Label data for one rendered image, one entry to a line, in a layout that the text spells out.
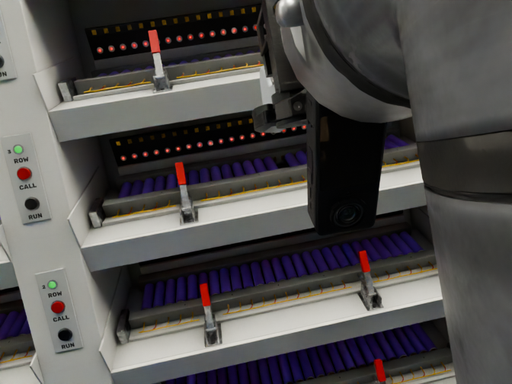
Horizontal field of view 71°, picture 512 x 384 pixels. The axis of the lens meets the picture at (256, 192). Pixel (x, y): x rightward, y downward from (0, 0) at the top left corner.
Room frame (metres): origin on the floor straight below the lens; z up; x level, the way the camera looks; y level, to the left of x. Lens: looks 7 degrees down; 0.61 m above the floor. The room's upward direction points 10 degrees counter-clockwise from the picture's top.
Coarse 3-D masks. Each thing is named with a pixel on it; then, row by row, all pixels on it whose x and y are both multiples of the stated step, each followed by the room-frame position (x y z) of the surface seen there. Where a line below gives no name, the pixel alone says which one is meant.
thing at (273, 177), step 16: (416, 144) 0.63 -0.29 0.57; (384, 160) 0.62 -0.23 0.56; (400, 160) 0.62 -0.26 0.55; (416, 160) 0.61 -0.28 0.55; (240, 176) 0.60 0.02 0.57; (256, 176) 0.60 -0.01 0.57; (272, 176) 0.60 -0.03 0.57; (288, 176) 0.60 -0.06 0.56; (304, 176) 0.61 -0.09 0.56; (160, 192) 0.59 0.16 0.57; (176, 192) 0.58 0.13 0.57; (192, 192) 0.59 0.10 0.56; (208, 192) 0.59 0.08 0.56; (224, 192) 0.59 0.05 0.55; (112, 208) 0.58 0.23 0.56; (128, 208) 0.58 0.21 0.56; (144, 208) 0.57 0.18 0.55; (160, 208) 0.57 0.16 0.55
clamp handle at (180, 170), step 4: (176, 164) 0.55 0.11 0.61; (180, 164) 0.55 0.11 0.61; (176, 168) 0.55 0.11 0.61; (180, 168) 0.55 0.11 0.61; (176, 172) 0.55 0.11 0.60; (180, 172) 0.55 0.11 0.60; (184, 172) 0.55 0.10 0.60; (180, 176) 0.54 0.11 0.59; (184, 176) 0.55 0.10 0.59; (180, 180) 0.54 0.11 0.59; (184, 180) 0.54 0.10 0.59; (180, 184) 0.54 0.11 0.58; (184, 184) 0.54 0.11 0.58; (180, 188) 0.54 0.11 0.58; (184, 188) 0.54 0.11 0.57; (184, 192) 0.54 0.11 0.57; (184, 196) 0.54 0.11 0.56; (184, 200) 0.54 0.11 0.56; (188, 200) 0.54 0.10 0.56; (184, 204) 0.54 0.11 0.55; (188, 204) 0.54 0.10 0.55
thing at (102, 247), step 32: (160, 160) 0.68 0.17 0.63; (192, 160) 0.69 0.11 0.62; (96, 192) 0.62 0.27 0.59; (256, 192) 0.59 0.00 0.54; (288, 192) 0.58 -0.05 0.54; (384, 192) 0.55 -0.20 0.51; (416, 192) 0.56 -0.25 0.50; (96, 224) 0.55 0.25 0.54; (128, 224) 0.55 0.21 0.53; (160, 224) 0.54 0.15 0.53; (192, 224) 0.53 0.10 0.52; (224, 224) 0.53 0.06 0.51; (256, 224) 0.54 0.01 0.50; (288, 224) 0.54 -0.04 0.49; (96, 256) 0.52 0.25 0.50; (128, 256) 0.52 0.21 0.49; (160, 256) 0.53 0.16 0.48
